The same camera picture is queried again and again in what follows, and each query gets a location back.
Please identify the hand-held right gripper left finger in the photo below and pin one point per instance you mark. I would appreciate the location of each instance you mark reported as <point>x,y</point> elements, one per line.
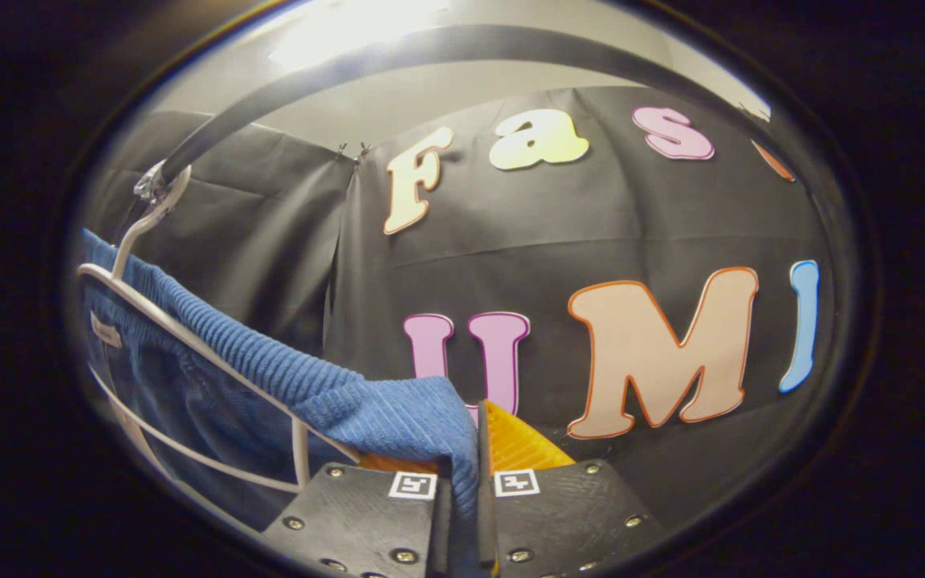
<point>366,522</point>

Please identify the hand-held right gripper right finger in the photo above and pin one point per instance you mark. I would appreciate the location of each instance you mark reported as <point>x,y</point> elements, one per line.
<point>485,482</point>

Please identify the white hanger with taped hook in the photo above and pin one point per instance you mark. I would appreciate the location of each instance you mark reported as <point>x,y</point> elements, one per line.
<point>299,453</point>

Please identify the black clothes rack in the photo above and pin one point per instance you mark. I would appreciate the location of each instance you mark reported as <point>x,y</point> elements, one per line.
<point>462,38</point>

